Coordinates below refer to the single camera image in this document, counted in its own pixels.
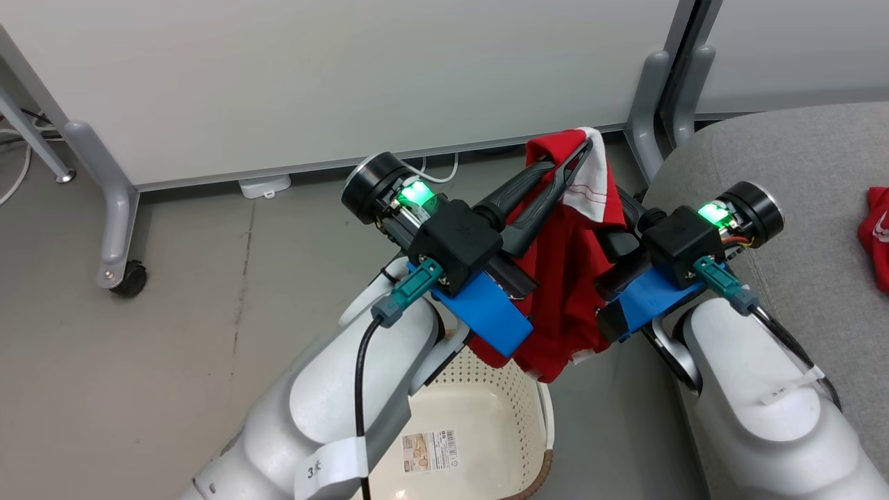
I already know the paper barcode label sticker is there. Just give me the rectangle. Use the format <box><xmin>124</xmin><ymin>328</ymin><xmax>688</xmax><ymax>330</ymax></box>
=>
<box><xmin>401</xmin><ymin>429</ymin><xmax>460</xmax><ymax>474</ymax></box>

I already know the red and white shirt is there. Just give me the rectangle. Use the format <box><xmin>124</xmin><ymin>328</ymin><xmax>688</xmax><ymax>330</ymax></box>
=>
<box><xmin>467</xmin><ymin>127</ymin><xmax>628</xmax><ymax>384</ymax></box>

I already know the looped white cable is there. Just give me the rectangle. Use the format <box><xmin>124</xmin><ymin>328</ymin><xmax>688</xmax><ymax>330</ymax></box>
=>
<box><xmin>399</xmin><ymin>153</ymin><xmax>460</xmax><ymax>185</ymax></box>

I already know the long white floor cable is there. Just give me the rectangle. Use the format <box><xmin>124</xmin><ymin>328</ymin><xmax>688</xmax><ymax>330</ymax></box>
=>
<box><xmin>0</xmin><ymin>128</ymin><xmax>33</xmax><ymax>207</ymax></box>

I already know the small white partition panel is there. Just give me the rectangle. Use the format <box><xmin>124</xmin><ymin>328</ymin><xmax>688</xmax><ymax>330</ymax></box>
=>
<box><xmin>695</xmin><ymin>0</ymin><xmax>889</xmax><ymax>119</ymax></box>

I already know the large white partition panel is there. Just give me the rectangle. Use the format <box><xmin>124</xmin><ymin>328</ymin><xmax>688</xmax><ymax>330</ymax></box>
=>
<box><xmin>0</xmin><ymin>0</ymin><xmax>685</xmax><ymax>192</ymax></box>

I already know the red garment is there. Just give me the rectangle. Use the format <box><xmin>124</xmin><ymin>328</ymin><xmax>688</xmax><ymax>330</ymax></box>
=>
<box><xmin>858</xmin><ymin>186</ymin><xmax>889</xmax><ymax>292</ymax></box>

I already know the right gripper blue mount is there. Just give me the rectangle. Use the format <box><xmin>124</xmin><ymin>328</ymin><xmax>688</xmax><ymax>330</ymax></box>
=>
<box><xmin>594</xmin><ymin>182</ymin><xmax>786</xmax><ymax>344</ymax></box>

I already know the black floor cable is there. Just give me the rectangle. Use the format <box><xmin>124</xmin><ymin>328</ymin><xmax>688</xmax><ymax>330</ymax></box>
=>
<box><xmin>0</xmin><ymin>108</ymin><xmax>56</xmax><ymax>147</ymax></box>

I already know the grey partition leg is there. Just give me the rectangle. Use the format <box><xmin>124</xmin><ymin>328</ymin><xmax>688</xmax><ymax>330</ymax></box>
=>
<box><xmin>64</xmin><ymin>120</ymin><xmax>140</xmax><ymax>289</ymax></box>
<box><xmin>672</xmin><ymin>45</ymin><xmax>716</xmax><ymax>147</ymax></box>
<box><xmin>625</xmin><ymin>50</ymin><xmax>673</xmax><ymax>183</ymax></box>

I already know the grey fabric sofa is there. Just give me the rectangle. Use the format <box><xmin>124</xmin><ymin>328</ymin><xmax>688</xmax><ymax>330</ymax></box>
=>
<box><xmin>642</xmin><ymin>102</ymin><xmax>889</xmax><ymax>500</ymax></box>

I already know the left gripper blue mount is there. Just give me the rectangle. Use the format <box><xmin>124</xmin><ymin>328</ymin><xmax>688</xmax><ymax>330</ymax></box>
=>
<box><xmin>342</xmin><ymin>139</ymin><xmax>595</xmax><ymax>358</ymax></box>

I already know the white plastic laundry basket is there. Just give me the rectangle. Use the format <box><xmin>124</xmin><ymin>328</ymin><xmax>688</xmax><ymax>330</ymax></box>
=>
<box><xmin>347</xmin><ymin>332</ymin><xmax>556</xmax><ymax>500</ymax></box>

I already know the white power box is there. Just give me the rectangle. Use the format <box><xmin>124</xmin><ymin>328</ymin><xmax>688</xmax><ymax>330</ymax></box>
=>
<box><xmin>239</xmin><ymin>174</ymin><xmax>292</xmax><ymax>200</ymax></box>

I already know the black cable with teal plug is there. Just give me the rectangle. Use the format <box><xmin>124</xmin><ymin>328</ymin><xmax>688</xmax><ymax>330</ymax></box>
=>
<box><xmin>354</xmin><ymin>258</ymin><xmax>445</xmax><ymax>500</ymax></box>
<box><xmin>695</xmin><ymin>256</ymin><xmax>842</xmax><ymax>412</ymax></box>

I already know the black castor wheel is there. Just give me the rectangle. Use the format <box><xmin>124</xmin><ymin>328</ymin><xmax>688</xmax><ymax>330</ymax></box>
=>
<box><xmin>110</xmin><ymin>260</ymin><xmax>148</xmax><ymax>298</ymax></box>

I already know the grey metal table leg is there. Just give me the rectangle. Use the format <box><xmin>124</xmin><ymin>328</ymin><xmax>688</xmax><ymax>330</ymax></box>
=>
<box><xmin>0</xmin><ymin>87</ymin><xmax>76</xmax><ymax>183</ymax></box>

